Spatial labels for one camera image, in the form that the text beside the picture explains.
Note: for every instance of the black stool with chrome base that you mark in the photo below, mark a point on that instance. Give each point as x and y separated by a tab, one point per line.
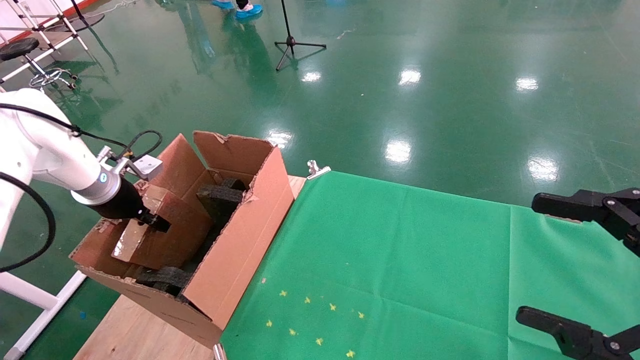
17	48

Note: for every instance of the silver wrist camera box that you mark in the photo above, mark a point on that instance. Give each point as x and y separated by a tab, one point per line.
149	166

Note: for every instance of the large open cardboard carton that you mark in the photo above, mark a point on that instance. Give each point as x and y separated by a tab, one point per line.
240	250

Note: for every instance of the black tripod stand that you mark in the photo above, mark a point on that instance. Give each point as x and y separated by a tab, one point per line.
292	42

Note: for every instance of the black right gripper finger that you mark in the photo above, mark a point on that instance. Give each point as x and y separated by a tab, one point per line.
575	337
585	205

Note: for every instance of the silver metal binder clip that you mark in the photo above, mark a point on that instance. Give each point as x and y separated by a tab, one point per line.
316	170

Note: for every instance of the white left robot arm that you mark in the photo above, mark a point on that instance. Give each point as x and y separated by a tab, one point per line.
45	145

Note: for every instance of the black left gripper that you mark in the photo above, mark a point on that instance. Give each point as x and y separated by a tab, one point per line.
122	202

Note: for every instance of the white metal frame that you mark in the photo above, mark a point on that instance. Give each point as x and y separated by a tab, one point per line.
25	291

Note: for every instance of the green table cloth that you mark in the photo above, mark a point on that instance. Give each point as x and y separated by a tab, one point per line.
425	275

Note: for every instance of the white tube rack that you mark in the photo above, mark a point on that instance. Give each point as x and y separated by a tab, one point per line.
60	45

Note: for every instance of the black foam insert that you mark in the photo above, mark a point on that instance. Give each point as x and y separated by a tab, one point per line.
165	280
220	197

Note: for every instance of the blue shoe cover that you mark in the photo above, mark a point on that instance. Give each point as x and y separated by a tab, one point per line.
248	11
222	4

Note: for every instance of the small taped cardboard box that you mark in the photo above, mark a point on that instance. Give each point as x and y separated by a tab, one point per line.
175	237

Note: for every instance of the black round base stand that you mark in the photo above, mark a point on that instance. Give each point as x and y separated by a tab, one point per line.
92	20

